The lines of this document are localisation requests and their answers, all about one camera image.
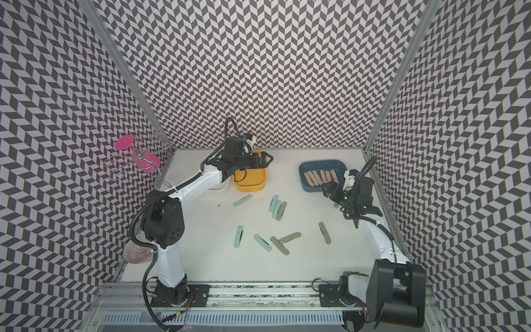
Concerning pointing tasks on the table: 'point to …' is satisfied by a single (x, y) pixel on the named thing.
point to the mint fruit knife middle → (276, 209)
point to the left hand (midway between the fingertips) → (266, 161)
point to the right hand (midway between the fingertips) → (327, 192)
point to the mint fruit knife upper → (274, 198)
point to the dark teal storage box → (338, 166)
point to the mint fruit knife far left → (242, 200)
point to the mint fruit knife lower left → (238, 236)
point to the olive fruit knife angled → (292, 236)
